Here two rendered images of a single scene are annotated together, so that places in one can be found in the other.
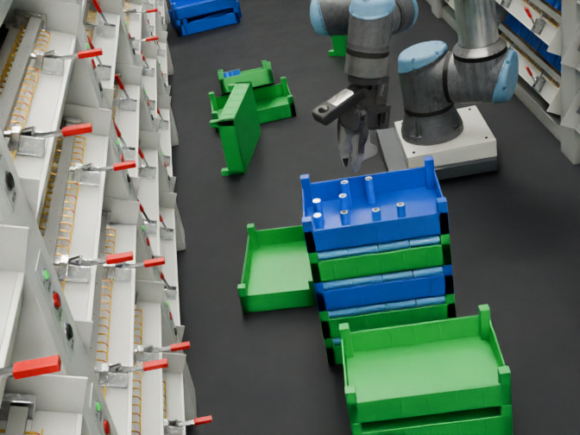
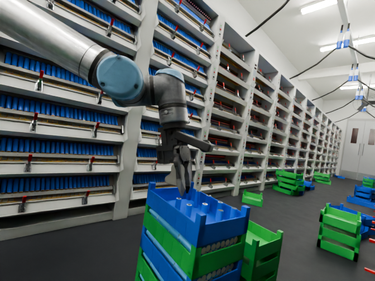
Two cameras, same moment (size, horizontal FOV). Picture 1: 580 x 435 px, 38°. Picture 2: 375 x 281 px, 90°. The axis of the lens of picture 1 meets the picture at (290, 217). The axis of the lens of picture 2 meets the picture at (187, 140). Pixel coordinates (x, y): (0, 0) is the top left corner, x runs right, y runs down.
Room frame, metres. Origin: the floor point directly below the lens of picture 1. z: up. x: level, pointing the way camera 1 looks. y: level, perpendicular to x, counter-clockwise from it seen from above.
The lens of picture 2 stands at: (2.03, 0.26, 0.58)
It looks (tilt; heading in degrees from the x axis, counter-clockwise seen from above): 1 degrees down; 228
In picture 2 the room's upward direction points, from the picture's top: 8 degrees clockwise
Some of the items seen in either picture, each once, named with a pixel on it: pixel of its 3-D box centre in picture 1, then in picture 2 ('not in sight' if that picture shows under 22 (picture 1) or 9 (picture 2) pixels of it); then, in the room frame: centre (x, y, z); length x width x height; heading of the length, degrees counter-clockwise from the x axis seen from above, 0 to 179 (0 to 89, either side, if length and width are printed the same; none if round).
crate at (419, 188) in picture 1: (371, 203); (193, 204); (1.57, -0.18, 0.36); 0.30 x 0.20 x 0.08; 85
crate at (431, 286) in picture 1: (379, 261); (186, 251); (1.57, -0.18, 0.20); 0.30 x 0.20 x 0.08; 85
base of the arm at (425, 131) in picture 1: (430, 116); not in sight; (2.33, -0.48, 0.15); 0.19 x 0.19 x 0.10
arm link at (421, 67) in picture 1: (427, 75); not in sight; (2.33, -0.48, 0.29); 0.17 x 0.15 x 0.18; 57
